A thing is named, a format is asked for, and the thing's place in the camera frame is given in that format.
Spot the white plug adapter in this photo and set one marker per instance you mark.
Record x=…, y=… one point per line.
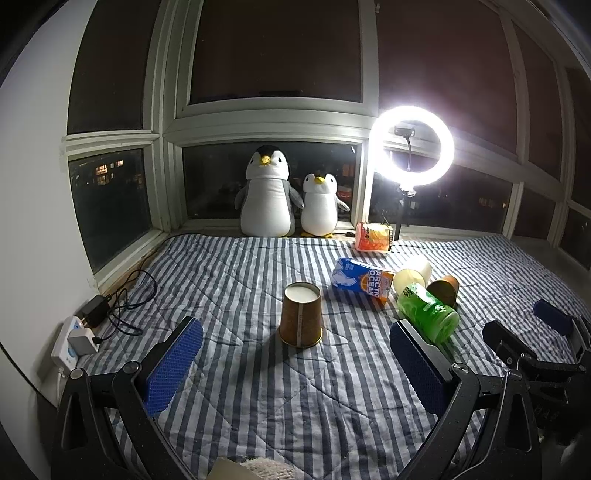
x=83, y=342

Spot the black charger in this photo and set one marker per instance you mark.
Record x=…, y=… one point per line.
x=94, y=310

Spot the large penguin plush toy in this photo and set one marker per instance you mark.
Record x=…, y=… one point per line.
x=270, y=203

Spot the cream plastic cup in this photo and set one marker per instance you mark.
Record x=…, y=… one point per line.
x=413, y=273

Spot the small brown cup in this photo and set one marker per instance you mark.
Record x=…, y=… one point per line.
x=444, y=288

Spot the green plastic bottle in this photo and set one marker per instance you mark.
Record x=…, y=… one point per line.
x=427, y=311

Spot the black phone holder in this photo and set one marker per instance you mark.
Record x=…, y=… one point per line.
x=406, y=131

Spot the white fluffy cloth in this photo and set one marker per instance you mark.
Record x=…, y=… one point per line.
x=272, y=468

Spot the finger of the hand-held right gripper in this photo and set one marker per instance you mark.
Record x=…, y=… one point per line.
x=554, y=318
x=505, y=344

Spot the white window frame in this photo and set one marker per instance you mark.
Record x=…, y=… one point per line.
x=258, y=123

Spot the white power strip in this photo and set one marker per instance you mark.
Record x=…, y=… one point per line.
x=62, y=353

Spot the black tripod stand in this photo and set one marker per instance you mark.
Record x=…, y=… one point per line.
x=405, y=207

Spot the brown paper cup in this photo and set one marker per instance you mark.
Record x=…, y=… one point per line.
x=300, y=323

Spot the small penguin plush toy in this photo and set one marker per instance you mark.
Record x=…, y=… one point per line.
x=321, y=210

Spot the beige flat object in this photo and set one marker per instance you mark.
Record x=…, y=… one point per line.
x=228, y=470

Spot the striped blanket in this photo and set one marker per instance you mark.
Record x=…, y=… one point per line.
x=277, y=406

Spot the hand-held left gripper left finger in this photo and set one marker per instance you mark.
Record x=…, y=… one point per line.
x=178, y=364

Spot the orange snack packet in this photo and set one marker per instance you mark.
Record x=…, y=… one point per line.
x=373, y=237

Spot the blue drink carton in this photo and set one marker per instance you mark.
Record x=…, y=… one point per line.
x=360, y=278

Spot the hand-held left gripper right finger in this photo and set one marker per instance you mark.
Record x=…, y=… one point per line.
x=415, y=364

